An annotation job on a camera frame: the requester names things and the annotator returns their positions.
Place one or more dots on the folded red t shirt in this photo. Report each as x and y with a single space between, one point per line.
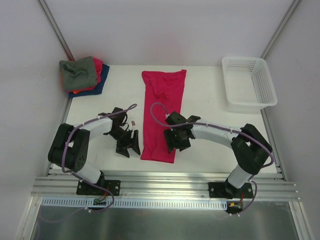
98 64

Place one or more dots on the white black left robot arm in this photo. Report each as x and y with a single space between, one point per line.
69 149

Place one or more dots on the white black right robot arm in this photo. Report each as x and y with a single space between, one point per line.
250 148

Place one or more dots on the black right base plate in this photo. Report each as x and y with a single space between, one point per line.
226 191

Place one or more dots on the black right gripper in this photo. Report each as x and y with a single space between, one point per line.
176 141

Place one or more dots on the white slotted cable duct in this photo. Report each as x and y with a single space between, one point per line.
134 203

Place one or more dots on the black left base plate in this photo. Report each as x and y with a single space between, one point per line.
86 189

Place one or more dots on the white plastic mesh basket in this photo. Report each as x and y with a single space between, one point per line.
248 83

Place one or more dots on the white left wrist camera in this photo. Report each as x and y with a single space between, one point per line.
131 125

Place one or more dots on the aluminium frame rail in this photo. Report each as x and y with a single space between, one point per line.
167 185

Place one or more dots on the folded navy blue t shirt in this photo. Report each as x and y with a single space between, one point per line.
98 89

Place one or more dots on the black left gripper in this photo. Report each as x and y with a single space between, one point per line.
125 141

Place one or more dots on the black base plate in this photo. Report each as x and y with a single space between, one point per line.
86 189
226 191

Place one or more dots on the crimson pink t shirt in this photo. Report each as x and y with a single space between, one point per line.
163 95

